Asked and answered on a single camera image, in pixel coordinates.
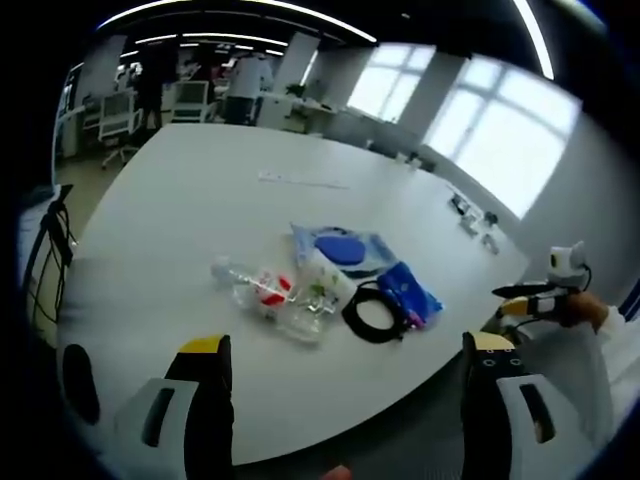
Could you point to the clear plastic cup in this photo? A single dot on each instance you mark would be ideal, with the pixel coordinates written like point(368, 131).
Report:
point(310, 320)

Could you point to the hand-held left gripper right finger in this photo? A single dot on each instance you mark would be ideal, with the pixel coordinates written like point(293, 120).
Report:
point(500, 425)

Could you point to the blue cloth pouch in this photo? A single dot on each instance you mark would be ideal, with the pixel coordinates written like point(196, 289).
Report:
point(412, 295)

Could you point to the white mesh office chair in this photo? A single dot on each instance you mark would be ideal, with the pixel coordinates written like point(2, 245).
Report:
point(191, 100)
point(119, 117)

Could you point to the large bright window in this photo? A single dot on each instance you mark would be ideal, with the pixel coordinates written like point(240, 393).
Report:
point(390, 82)
point(505, 140)

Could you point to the person's left hand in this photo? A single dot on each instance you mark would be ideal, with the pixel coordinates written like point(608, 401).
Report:
point(338, 472)

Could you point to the blue plastic package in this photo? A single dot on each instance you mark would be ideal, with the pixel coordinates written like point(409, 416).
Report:
point(345, 247)

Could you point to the small dark desk gadgets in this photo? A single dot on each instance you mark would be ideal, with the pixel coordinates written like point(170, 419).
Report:
point(472, 220)

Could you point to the green potted plant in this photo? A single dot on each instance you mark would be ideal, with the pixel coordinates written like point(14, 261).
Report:
point(296, 90)

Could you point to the person's right hand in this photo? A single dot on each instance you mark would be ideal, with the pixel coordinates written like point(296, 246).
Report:
point(582, 310)

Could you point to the black chair armrest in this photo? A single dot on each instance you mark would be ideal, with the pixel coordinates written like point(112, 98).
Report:
point(80, 382)

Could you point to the white tabletop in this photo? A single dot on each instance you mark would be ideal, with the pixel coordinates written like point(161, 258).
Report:
point(190, 210)

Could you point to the clear plastic bag with items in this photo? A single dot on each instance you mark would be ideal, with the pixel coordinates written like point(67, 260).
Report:
point(260, 290)

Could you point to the white cabinet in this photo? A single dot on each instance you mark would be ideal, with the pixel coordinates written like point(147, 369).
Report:
point(277, 111)

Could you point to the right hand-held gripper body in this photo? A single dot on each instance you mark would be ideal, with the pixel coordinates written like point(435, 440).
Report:
point(565, 267)

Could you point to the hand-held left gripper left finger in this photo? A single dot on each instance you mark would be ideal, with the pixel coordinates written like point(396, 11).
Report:
point(170, 440)

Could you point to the long ceiling light strip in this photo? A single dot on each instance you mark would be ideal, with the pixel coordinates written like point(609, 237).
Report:
point(537, 37)
point(235, 11)

